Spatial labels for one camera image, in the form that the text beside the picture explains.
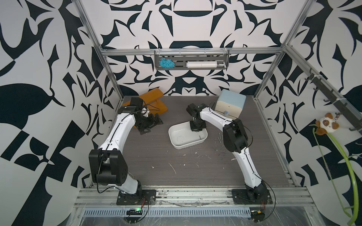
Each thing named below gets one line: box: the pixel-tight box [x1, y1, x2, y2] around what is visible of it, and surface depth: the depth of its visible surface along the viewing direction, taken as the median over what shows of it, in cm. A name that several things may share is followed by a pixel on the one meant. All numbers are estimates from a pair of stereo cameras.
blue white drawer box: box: [214, 88, 247, 119], surface depth 100 cm
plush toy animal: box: [315, 112, 340, 136], surface depth 62 cm
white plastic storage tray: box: [167, 121, 209, 150], surface depth 98 cm
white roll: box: [186, 61, 218, 69], surface depth 91 cm
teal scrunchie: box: [158, 57, 176, 69], surface depth 93 cm
